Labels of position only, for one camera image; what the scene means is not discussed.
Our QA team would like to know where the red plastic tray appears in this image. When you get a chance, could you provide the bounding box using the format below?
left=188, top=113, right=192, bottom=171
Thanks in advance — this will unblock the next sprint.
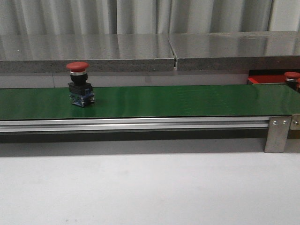
left=247, top=69, right=300, bottom=86

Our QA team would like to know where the left steel table top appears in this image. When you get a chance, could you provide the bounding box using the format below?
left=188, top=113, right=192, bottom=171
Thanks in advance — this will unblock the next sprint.
left=0, top=34, right=175, bottom=73

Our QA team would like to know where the red mushroom push button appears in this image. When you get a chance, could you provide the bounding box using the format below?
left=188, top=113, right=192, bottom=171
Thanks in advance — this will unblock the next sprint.
left=284, top=71, right=300, bottom=90

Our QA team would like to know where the green conveyor belt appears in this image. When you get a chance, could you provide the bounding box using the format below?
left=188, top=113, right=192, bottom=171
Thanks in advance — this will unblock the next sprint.
left=0, top=84, right=300, bottom=120

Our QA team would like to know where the grey pleated curtain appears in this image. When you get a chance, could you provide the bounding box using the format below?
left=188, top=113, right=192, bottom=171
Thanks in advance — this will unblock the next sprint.
left=0, top=0, right=300, bottom=35

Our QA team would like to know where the right steel table top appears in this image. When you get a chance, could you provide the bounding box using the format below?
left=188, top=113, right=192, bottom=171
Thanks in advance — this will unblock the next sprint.
left=169, top=31, right=300, bottom=71

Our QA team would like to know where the steel table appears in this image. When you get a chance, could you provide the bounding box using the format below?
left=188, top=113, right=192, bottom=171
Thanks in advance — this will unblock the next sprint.
left=169, top=31, right=300, bottom=71
left=0, top=34, right=175, bottom=73

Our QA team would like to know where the steel end bracket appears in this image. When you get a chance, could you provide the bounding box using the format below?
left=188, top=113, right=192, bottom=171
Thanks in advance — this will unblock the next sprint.
left=290, top=114, right=300, bottom=130

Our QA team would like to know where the steel conveyor support bracket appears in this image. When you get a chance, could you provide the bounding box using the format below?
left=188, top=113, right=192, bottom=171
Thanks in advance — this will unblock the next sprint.
left=264, top=116, right=291, bottom=153

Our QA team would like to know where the aluminium conveyor side rail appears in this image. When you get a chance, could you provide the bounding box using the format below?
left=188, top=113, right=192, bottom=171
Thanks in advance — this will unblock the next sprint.
left=0, top=116, right=270, bottom=133

